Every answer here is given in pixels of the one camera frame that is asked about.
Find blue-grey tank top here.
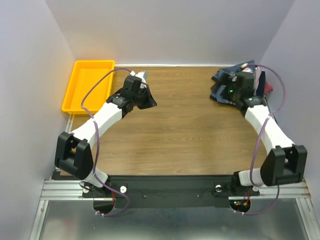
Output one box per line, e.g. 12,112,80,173
210,60,257,108

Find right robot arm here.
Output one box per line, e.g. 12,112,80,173
219,71,308,195

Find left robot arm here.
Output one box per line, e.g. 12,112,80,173
54,71,157,197

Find dark navy folded tank top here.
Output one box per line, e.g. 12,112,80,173
255,71,266,97

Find pink folded tank top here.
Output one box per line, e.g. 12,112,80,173
254,67,262,89

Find maroon folded tank top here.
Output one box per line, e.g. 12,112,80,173
263,81,273,96

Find yellow plastic tray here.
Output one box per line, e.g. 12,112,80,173
61,60,115,115

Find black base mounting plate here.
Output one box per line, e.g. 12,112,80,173
82,174,261,210

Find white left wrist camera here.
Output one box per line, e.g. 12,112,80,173
130,71,148,84

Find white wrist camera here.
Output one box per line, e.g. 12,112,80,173
240,63,253,73
130,71,148,84

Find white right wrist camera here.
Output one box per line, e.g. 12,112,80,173
240,63,253,73

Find aluminium frame rail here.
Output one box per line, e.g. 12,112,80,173
40,180,83,201

